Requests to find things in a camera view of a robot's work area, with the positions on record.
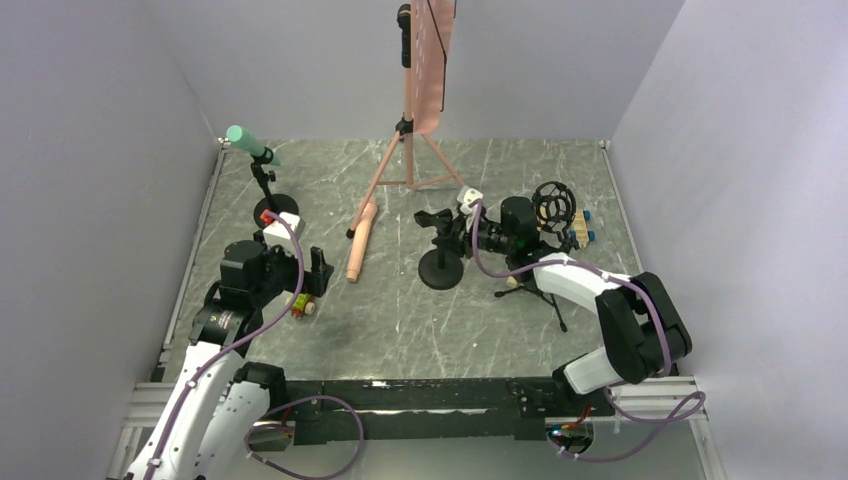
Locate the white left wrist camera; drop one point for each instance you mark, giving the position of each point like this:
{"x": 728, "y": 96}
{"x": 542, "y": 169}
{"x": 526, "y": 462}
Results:
{"x": 282, "y": 229}

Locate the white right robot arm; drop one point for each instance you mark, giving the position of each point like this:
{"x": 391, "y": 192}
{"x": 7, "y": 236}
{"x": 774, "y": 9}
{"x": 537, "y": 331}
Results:
{"x": 642, "y": 332}

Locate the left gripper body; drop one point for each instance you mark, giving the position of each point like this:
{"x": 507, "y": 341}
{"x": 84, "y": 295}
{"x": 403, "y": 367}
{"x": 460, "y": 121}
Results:
{"x": 315, "y": 266}

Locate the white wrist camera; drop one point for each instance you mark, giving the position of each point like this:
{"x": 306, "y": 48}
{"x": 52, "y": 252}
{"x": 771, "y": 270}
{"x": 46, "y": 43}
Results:
{"x": 282, "y": 229}
{"x": 466, "y": 198}

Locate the pink music stand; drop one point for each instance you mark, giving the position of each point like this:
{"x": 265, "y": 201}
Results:
{"x": 426, "y": 32}

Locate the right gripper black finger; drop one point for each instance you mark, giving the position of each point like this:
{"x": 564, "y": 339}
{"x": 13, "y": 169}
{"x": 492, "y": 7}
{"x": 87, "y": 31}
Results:
{"x": 450, "y": 222}
{"x": 455, "y": 244}

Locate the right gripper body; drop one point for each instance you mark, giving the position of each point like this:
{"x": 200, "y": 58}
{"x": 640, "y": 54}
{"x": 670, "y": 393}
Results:
{"x": 452, "y": 230}

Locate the black shock mount tripod stand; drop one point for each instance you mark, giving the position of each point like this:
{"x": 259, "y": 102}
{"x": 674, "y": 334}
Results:
{"x": 555, "y": 209}

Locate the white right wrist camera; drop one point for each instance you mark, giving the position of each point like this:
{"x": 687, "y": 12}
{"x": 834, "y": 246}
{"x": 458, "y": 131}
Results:
{"x": 466, "y": 198}

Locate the colourful toy block car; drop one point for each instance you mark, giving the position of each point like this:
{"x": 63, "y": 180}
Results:
{"x": 301, "y": 305}

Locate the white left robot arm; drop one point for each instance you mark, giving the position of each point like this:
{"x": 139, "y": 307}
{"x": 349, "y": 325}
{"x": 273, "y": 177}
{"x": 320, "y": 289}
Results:
{"x": 219, "y": 394}

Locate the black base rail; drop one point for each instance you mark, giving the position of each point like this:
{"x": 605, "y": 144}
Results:
{"x": 402, "y": 409}

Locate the pink microphone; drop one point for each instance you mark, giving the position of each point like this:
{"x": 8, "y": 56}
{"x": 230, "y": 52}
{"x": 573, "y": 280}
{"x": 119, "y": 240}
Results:
{"x": 360, "y": 241}

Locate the teal microphone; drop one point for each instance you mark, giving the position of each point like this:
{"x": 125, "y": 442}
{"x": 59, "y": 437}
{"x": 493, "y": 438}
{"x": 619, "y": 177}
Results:
{"x": 243, "y": 139}

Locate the beige toy car blue wheels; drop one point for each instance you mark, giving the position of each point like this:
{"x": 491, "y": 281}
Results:
{"x": 580, "y": 233}

